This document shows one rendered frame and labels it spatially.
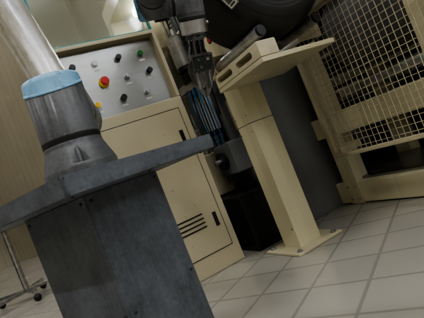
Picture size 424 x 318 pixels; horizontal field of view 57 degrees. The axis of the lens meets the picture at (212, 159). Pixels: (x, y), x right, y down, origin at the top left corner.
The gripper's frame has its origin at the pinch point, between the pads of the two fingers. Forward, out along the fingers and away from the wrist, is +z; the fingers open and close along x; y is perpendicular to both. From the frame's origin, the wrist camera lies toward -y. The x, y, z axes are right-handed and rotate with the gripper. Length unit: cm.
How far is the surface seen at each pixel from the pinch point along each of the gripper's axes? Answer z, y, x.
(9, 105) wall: 62, -752, -308
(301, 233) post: 74, -12, 33
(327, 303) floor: 62, 46, 17
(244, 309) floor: 72, 27, -5
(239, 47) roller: -11.7, -16.3, 18.9
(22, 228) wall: 339, -740, -372
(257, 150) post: 36, -29, 23
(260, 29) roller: -17.0, -5.5, 25.0
